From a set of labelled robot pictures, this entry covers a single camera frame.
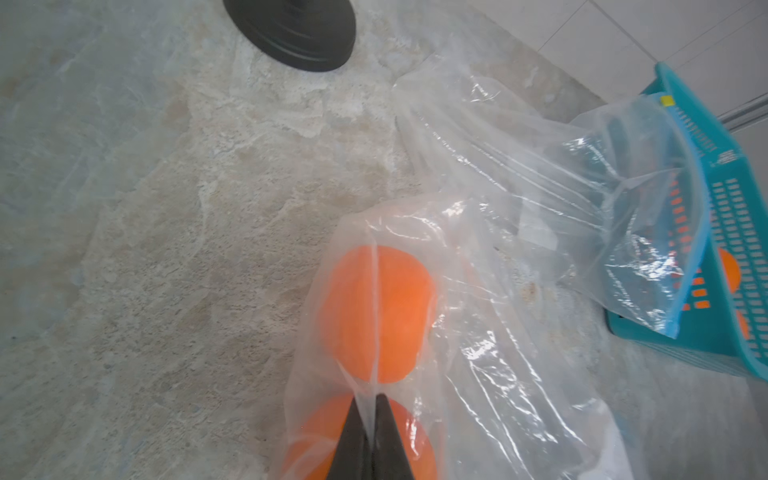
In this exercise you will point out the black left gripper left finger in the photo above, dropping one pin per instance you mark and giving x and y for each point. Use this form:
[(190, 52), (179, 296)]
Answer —
[(352, 459)]

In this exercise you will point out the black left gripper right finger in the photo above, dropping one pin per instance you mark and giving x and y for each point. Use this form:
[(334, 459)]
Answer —
[(389, 455)]

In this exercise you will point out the orange fruit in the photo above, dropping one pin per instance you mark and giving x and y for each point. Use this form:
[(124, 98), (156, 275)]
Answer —
[(731, 268), (333, 443), (379, 307)]

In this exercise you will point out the clear zip-top bag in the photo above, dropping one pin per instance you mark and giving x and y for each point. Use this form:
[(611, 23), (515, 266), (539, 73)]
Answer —
[(614, 201), (495, 400)]

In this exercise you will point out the teal plastic perforated basket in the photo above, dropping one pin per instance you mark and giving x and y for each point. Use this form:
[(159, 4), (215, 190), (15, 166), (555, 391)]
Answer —
[(718, 330)]

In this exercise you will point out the black microphone stand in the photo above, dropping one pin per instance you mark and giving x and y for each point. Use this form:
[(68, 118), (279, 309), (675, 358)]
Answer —
[(313, 35)]

